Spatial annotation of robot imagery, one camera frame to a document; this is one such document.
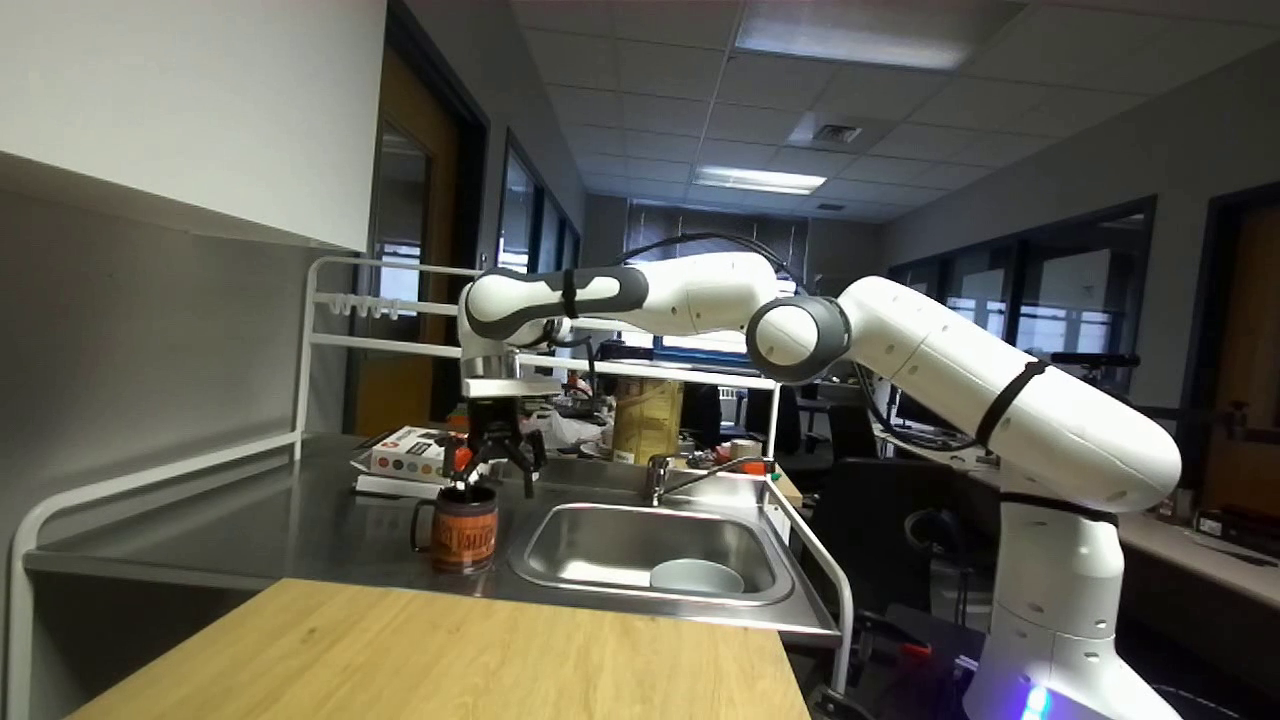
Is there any white whiteboard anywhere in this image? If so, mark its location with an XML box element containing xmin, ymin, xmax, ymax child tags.
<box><xmin>0</xmin><ymin>0</ymin><xmax>393</xmax><ymax>258</ymax></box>

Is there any ceiling air vent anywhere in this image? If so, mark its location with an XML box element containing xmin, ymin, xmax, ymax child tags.
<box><xmin>785</xmin><ymin>108</ymin><xmax>872</xmax><ymax>156</ymax></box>

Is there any yellow door with window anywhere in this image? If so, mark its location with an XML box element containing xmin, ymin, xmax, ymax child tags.
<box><xmin>346</xmin><ymin>5</ymin><xmax>494</xmax><ymax>443</ymax></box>

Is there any large ceiling light panel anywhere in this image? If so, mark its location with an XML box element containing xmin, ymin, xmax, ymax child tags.
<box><xmin>727</xmin><ymin>0</ymin><xmax>988</xmax><ymax>76</ymax></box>

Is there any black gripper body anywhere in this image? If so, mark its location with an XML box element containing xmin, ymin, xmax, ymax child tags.
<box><xmin>465</xmin><ymin>395</ymin><xmax>548</xmax><ymax>472</ymax></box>

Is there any white desk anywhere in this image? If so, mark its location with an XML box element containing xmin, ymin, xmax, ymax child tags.
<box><xmin>1115</xmin><ymin>507</ymin><xmax>1280</xmax><ymax>614</ymax></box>

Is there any chrome sink faucet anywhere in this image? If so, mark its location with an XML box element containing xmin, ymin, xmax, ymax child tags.
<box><xmin>647</xmin><ymin>455</ymin><xmax>738</xmax><ymax>511</ymax></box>

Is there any brown wooden door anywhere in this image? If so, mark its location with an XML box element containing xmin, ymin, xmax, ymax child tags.
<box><xmin>1189</xmin><ymin>180</ymin><xmax>1280</xmax><ymax>541</ymax></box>

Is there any colourful red white box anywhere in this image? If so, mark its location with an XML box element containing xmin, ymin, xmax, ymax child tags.
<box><xmin>363</xmin><ymin>420</ymin><xmax>465</xmax><ymax>485</ymax></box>

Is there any dark framed office window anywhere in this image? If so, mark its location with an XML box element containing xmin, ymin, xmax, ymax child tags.
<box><xmin>885</xmin><ymin>194</ymin><xmax>1160</xmax><ymax>368</ymax></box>

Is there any white plastic bag red logo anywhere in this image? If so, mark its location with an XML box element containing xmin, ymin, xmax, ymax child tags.
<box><xmin>533</xmin><ymin>395</ymin><xmax>620</xmax><ymax>460</ymax></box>

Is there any small ceiling light panel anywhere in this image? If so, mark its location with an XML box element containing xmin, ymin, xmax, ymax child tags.
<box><xmin>689</xmin><ymin>158</ymin><xmax>834</xmax><ymax>205</ymax></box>

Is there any brown cup with handle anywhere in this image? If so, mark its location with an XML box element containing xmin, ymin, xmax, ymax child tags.
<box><xmin>407</xmin><ymin>474</ymin><xmax>503</xmax><ymax>578</ymax></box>

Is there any wooden counter top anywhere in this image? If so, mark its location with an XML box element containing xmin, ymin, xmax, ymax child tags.
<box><xmin>3</xmin><ymin>250</ymin><xmax>859</xmax><ymax>720</ymax></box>

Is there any stainless steel sink counter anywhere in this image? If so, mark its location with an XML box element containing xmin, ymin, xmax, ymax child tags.
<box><xmin>22</xmin><ymin>429</ymin><xmax>847</xmax><ymax>642</ymax></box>

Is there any flat white box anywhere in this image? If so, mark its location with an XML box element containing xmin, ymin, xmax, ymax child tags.
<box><xmin>348</xmin><ymin>452</ymin><xmax>461</xmax><ymax>504</ymax></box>

